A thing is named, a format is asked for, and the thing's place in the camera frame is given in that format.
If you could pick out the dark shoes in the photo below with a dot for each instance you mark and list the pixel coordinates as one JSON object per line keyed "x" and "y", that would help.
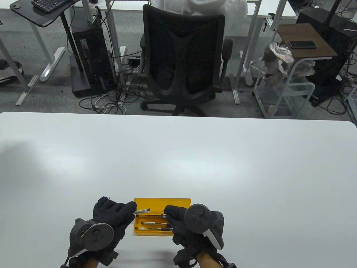
{"x": 8, "y": 71}

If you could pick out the white metal cart frame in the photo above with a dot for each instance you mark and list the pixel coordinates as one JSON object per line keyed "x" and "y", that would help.
{"x": 281, "y": 92}

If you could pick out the person's right forearm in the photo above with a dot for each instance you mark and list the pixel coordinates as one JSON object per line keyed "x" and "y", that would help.
{"x": 207, "y": 261}

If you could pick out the black mesh office chair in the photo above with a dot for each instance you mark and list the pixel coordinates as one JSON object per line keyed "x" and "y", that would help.
{"x": 184, "y": 55}

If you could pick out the grey round right wrist controller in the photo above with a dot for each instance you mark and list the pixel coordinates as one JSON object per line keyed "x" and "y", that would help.
{"x": 199, "y": 219}

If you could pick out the grey round left wrist controller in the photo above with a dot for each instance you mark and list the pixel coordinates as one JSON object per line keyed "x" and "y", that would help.
{"x": 96, "y": 236}

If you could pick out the yellow plastic tool case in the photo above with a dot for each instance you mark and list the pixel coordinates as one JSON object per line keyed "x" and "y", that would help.
{"x": 161, "y": 203}

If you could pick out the crumpled grey white cloth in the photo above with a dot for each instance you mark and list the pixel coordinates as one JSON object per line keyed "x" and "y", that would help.
{"x": 279, "y": 54}

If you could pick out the grey round wrist controller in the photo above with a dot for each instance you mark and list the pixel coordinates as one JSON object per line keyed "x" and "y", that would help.
{"x": 96, "y": 236}
{"x": 199, "y": 219}

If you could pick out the black keyboard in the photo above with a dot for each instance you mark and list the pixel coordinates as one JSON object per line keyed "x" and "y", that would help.
{"x": 47, "y": 4}

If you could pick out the large black equipment case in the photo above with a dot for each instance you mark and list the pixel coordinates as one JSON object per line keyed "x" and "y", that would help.
{"x": 329, "y": 50}

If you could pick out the black smartphone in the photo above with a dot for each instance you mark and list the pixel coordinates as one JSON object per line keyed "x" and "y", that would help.
{"x": 302, "y": 44}

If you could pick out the white fabric bundle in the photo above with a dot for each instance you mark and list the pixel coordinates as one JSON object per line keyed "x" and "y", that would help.
{"x": 234, "y": 8}

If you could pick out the white desk frame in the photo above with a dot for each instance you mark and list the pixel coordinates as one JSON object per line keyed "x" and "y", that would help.
{"x": 51, "y": 60}

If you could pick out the brown side table top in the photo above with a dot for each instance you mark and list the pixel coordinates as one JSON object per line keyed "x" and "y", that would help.
{"x": 305, "y": 35}

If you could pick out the small silver precision tool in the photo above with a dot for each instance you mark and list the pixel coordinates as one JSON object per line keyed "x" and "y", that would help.
{"x": 141, "y": 211}

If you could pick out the person's right thumb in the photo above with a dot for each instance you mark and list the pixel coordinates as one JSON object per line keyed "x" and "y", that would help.
{"x": 170, "y": 210}

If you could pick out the black computer tower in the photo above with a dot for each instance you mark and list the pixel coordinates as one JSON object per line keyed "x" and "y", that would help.
{"x": 92, "y": 55}

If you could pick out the person's right hand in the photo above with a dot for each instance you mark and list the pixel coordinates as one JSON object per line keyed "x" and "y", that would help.
{"x": 177, "y": 223}

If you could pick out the person's left hand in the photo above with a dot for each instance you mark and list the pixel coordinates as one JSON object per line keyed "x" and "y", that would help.
{"x": 111, "y": 212}

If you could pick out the black standing desk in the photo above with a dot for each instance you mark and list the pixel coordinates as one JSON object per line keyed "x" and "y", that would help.
{"x": 36, "y": 18}

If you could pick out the person's left forearm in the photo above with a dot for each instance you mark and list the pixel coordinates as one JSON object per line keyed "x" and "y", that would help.
{"x": 89, "y": 263}

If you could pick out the person's left thumb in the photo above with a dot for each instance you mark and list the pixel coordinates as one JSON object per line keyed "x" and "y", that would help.
{"x": 130, "y": 208}

